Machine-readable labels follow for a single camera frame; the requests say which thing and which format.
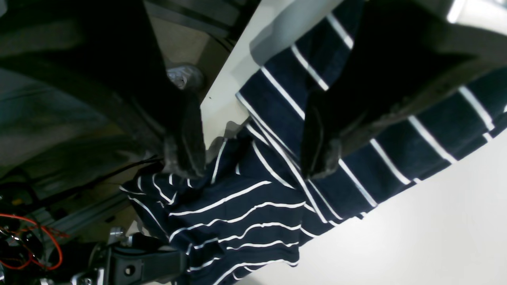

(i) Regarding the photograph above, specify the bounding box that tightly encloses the navy white striped T-shirt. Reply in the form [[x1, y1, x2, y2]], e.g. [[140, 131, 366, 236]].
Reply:
[[119, 0, 506, 285]]

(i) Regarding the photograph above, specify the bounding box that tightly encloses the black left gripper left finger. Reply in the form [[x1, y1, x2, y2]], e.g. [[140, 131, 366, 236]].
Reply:
[[0, 0, 206, 179]]

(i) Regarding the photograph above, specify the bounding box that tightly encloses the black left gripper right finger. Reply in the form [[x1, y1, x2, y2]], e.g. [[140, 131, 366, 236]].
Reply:
[[300, 0, 507, 179]]

